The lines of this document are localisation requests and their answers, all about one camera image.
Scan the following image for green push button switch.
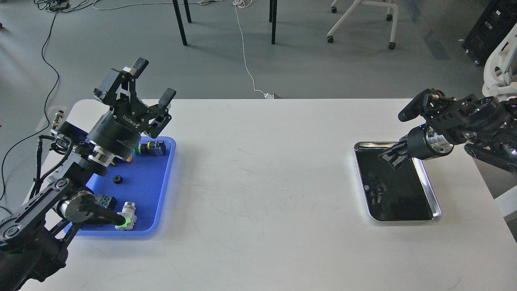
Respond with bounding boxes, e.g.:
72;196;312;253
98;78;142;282
134;140;166;157

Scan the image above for red emergency stop button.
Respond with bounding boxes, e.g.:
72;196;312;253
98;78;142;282
95;194;118;211

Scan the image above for white office chair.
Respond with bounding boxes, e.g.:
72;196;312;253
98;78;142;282
482;34;517;101

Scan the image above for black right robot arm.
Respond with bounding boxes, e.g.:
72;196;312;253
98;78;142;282
378;88;516;174

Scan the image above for white floor cable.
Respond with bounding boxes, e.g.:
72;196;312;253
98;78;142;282
93;0;275;99

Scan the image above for white rolling chair base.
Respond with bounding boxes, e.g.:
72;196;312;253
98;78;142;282
326;0;399;51

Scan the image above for blue plastic tray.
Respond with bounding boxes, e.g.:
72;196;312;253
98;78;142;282
76;136;176;237

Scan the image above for silver metal tray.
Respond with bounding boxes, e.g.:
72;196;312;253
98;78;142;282
354;141;442;224

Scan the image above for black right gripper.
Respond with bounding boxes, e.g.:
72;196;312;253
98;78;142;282
377;125;454;170

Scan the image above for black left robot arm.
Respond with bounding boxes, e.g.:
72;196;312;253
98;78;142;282
0;58;176;291

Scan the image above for black equipment cabinet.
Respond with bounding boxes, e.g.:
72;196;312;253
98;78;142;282
462;0;517;66

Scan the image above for black floor cable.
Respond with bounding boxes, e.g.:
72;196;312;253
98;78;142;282
0;0;99;200

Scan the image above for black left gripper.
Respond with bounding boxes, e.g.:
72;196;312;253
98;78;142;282
87;57;176;158

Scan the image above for silver green switch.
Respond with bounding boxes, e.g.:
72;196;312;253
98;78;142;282
115;201;137;231

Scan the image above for black table legs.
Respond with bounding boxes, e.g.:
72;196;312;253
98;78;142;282
172;0;278;46

